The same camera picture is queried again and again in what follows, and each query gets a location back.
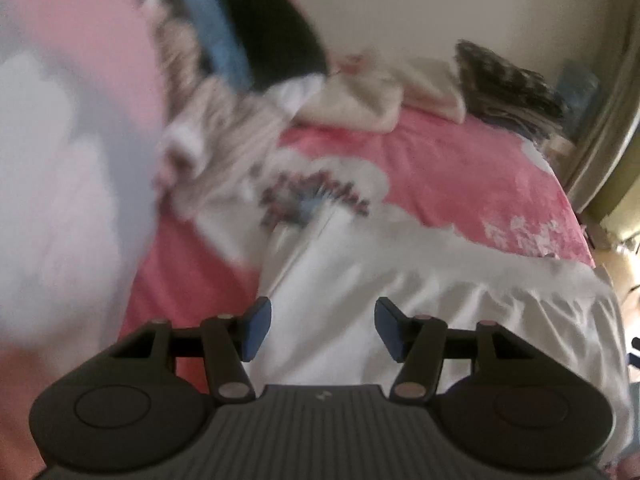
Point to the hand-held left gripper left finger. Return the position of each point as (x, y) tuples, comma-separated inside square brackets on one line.
[(257, 330)]

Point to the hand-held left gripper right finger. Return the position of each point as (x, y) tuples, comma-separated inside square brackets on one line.
[(387, 327)]

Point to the white bear outline sweatshirt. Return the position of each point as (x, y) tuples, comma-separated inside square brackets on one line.
[(425, 285)]

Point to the folded cream clothes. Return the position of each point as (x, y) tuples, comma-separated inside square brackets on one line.
[(435, 90)]

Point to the stack of folded dark clothes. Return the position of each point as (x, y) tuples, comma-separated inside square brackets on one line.
[(510, 90)]

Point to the pink floral blanket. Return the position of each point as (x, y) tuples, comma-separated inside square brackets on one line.
[(425, 160)]

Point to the houndstooth knit garment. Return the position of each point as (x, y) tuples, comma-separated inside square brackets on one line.
[(220, 140)]

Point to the cream fleece garment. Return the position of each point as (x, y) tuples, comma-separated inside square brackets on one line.
[(350, 100)]

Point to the white crumpled shirt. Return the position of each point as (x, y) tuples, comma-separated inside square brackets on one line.
[(297, 92)]

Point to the beige curtain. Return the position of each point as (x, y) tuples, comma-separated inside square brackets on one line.
[(605, 120)]

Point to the blue water bottle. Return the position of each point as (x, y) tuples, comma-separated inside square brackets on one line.
[(577, 92)]

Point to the black garment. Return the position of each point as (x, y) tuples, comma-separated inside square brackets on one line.
[(275, 25)]

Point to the light blue garment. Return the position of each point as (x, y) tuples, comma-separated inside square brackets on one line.
[(210, 25)]

